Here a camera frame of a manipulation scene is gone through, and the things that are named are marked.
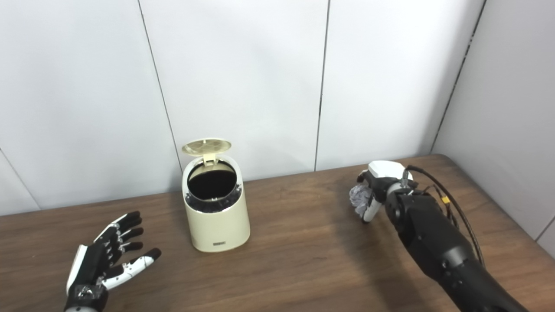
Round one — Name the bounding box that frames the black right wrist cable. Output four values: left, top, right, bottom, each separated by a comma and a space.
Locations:
401, 165, 485, 267

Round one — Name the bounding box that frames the white paper ball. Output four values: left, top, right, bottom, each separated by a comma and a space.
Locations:
349, 184, 373, 217

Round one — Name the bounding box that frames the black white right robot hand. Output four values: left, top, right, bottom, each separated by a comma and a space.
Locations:
357, 160, 417, 224

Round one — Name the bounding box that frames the cream round bin lid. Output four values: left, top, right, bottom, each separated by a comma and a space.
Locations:
182, 138, 232, 167

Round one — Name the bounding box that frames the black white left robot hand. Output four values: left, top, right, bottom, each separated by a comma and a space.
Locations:
65, 211, 162, 309

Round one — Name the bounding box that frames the cream-colored desktop trash bin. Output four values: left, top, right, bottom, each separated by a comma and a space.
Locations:
182, 154, 251, 253

